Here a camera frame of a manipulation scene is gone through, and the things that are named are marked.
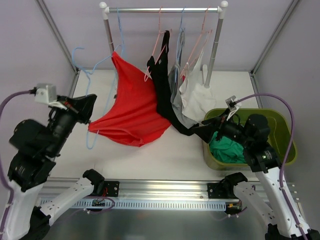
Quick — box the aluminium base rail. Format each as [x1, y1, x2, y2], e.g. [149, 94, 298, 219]
[39, 177, 267, 201]

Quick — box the light blue hanger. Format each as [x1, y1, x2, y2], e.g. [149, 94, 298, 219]
[116, 8, 126, 58]

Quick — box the grey tank top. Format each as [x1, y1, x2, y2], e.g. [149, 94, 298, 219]
[167, 31, 201, 127]

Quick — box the silver clothes rack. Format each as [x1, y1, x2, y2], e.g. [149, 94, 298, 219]
[99, 0, 229, 88]

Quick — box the pink hanger under black top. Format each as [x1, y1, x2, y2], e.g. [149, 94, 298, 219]
[143, 6, 173, 82]

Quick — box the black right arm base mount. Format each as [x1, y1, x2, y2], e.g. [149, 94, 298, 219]
[206, 182, 236, 199]

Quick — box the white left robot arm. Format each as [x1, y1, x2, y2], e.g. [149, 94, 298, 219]
[0, 94, 105, 240]

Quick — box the aluminium corner frame post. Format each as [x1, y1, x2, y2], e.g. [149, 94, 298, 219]
[35, 0, 78, 74]
[249, 0, 302, 77]

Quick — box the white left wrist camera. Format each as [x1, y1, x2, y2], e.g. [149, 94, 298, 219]
[29, 83, 67, 110]

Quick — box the black tank top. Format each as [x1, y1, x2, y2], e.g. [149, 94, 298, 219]
[147, 30, 201, 136]

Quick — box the white tank top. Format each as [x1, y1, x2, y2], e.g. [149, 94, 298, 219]
[179, 51, 216, 123]

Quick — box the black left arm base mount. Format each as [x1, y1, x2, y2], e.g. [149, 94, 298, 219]
[100, 180, 120, 198]

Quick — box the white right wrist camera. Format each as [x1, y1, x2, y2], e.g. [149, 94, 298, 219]
[225, 95, 242, 121]

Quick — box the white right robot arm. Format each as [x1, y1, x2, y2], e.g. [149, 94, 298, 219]
[193, 113, 320, 240]

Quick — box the red tank top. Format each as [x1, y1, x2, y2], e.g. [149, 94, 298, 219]
[88, 52, 171, 147]

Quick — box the white slotted cable duct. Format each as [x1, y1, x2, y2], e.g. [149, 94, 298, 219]
[37, 199, 227, 211]

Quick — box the green tank top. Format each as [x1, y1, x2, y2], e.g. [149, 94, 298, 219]
[209, 131, 246, 164]

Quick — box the olive green plastic basket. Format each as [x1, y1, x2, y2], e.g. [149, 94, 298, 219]
[202, 108, 291, 171]

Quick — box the aluminium corner frame post right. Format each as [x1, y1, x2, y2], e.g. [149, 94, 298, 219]
[249, 0, 302, 77]

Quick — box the aluminium corner frame post left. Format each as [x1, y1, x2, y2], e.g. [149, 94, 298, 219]
[35, 0, 78, 74]

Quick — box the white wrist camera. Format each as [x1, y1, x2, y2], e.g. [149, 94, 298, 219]
[225, 95, 242, 121]
[29, 83, 67, 110]

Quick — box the blue hanger under grey top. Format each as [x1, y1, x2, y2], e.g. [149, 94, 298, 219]
[173, 8, 185, 85]

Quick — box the pink hanger under white top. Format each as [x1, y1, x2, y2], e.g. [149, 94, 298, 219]
[179, 7, 213, 79]

